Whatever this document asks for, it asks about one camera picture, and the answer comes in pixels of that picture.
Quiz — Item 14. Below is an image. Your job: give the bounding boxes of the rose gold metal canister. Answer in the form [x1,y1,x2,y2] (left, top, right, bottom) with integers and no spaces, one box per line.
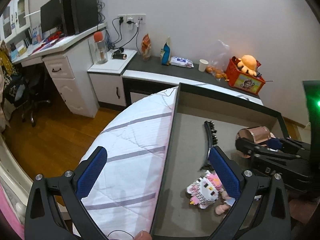
[235,126,275,159]

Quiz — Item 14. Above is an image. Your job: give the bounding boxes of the black hair clip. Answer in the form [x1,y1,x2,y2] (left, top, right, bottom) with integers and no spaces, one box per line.
[200,121,218,171]

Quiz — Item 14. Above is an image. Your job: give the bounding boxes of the pig and doll figurine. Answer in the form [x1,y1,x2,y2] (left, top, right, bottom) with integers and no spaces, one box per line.
[215,190,235,216]

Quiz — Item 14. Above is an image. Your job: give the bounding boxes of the pink white block cat figure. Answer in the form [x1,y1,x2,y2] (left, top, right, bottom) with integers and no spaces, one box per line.
[186,170,223,209]

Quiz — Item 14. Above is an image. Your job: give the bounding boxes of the person's thumb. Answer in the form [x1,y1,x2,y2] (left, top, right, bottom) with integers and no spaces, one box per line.
[133,230,152,240]

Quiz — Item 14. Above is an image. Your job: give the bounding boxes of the pink bedding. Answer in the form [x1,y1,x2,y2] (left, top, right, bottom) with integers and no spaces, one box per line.
[1,185,26,239]

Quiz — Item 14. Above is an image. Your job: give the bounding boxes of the red toy storage box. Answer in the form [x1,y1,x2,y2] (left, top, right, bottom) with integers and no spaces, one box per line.
[226,56,266,95]

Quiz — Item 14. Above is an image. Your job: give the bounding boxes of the pink box with black rim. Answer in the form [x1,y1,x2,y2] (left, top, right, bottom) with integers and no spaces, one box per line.
[151,83,291,239]

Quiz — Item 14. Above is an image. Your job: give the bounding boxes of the dark low bench top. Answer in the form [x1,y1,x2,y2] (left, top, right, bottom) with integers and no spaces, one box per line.
[123,55,263,105]

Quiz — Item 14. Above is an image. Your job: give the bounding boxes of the orange octopus plush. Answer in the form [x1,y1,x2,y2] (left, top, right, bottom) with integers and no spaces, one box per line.
[237,55,257,76]

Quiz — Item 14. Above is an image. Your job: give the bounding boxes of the white paper cup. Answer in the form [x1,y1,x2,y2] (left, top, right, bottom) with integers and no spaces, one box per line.
[199,59,209,72]

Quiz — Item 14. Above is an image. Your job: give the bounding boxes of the clear plastic bag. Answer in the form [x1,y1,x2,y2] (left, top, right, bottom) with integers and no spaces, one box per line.
[206,40,231,82]

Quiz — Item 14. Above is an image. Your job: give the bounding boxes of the wet wipes pack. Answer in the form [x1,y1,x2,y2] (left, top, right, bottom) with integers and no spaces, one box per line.
[169,56,194,68]

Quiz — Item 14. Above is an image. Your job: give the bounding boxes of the blue snack bag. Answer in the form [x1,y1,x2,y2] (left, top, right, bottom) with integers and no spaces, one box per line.
[161,37,171,65]

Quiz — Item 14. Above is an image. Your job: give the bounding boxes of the black office chair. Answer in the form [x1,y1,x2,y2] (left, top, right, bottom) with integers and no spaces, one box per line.
[3,64,52,127]

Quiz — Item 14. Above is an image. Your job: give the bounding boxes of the orange snack bag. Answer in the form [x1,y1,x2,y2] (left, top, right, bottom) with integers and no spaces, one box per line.
[141,34,152,61]

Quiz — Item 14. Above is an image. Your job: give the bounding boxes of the white low cabinet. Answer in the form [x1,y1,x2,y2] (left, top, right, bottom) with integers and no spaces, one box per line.
[87,49,137,107]

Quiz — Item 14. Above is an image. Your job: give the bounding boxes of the small black speaker device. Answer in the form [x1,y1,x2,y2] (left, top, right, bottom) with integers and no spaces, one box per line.
[112,47,127,60]

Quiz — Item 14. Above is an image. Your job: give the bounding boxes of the white desk with drawers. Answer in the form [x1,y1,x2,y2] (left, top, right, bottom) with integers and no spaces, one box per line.
[12,23,107,118]

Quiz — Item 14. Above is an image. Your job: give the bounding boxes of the bottle with red cap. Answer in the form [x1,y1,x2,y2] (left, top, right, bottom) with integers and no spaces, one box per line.
[93,31,108,64]

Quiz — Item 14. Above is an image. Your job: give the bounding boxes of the white glass door cabinet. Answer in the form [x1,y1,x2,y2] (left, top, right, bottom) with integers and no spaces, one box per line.
[1,0,30,43]

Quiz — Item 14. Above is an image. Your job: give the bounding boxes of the black computer monitor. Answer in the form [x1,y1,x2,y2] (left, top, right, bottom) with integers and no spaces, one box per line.
[40,0,63,33]

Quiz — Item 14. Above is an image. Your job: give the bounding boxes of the black computer tower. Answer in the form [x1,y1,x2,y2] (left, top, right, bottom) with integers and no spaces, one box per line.
[61,0,99,36]

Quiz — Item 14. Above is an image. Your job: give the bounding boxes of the wall power outlet strip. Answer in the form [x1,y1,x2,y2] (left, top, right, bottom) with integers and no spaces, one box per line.
[118,14,146,25]

